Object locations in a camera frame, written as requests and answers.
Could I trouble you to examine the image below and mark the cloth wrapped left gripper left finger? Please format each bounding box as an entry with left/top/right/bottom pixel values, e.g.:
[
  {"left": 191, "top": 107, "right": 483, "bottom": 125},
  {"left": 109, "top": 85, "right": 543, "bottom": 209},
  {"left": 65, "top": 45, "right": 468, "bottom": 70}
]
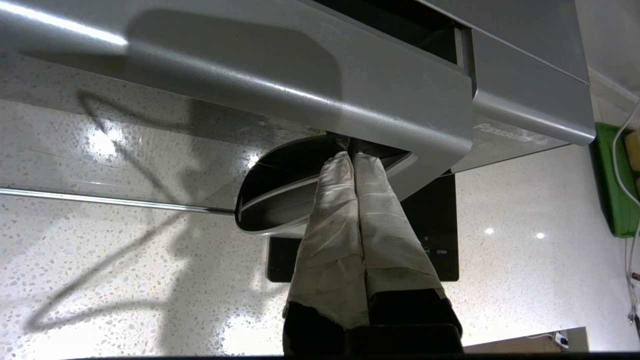
[{"left": 282, "top": 151, "right": 372, "bottom": 356}]

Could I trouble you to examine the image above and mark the cloth wrapped left gripper right finger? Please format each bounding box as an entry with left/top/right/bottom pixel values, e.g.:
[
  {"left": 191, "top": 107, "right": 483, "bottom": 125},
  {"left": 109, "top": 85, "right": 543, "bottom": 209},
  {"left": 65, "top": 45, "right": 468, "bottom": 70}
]
[{"left": 353, "top": 152, "right": 462, "bottom": 327}]

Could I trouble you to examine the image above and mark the silver Panasonic microwave oven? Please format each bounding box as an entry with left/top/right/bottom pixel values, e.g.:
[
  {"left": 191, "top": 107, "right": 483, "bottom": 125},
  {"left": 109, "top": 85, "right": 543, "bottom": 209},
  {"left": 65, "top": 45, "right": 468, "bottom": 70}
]
[{"left": 310, "top": 0, "right": 597, "bottom": 175}]

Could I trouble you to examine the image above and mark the black induction cooktop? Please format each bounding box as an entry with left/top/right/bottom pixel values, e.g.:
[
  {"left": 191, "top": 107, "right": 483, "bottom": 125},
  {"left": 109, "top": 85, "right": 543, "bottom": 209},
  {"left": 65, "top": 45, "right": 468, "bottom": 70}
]
[{"left": 267, "top": 172, "right": 460, "bottom": 283}]

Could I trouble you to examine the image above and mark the green plastic tray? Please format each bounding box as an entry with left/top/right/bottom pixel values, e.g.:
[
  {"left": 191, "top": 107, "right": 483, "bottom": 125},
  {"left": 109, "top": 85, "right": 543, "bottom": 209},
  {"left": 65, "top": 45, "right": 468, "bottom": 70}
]
[{"left": 590, "top": 122, "right": 640, "bottom": 238}]

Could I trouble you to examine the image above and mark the beige lunch container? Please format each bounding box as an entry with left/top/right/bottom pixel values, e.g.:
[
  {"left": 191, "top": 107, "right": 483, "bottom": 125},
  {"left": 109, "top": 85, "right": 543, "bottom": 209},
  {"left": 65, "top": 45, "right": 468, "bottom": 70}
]
[{"left": 625, "top": 131, "right": 640, "bottom": 173}]

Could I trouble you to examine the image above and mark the white power cable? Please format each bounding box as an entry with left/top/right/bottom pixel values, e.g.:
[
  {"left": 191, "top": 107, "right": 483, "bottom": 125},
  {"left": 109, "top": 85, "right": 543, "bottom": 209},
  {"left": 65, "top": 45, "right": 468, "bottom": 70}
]
[{"left": 612, "top": 100, "right": 640, "bottom": 326}]

